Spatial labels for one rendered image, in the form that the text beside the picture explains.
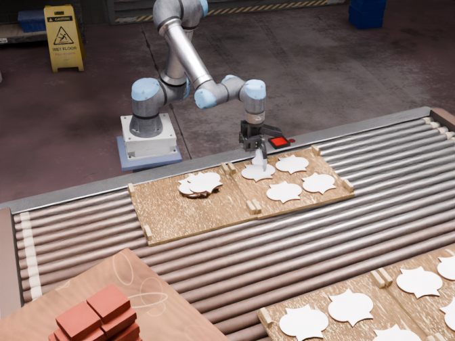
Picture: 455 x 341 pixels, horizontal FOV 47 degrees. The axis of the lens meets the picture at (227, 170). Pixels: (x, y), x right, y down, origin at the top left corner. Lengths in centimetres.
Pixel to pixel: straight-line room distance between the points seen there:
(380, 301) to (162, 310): 67
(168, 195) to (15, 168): 221
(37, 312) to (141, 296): 28
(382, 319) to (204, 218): 71
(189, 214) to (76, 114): 283
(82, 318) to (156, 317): 36
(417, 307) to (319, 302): 29
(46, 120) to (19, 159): 59
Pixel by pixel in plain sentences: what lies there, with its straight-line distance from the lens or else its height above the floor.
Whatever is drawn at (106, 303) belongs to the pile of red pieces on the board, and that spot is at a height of 131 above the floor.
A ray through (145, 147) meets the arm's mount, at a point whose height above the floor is 93.
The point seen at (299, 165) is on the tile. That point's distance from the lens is 218.
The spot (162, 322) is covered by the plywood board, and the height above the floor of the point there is 104.
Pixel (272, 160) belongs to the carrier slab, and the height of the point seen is 94.
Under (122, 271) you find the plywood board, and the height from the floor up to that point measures 104.
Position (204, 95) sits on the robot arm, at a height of 133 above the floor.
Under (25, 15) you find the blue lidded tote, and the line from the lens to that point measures 624.
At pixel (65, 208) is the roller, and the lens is 208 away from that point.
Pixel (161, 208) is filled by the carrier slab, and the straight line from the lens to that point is 197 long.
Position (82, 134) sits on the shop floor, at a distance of 433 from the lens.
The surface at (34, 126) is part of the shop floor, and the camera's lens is 457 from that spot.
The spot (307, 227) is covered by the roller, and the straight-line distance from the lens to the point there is 193.
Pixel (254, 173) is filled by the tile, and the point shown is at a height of 95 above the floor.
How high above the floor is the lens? 218
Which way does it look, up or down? 36 degrees down
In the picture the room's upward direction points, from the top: straight up
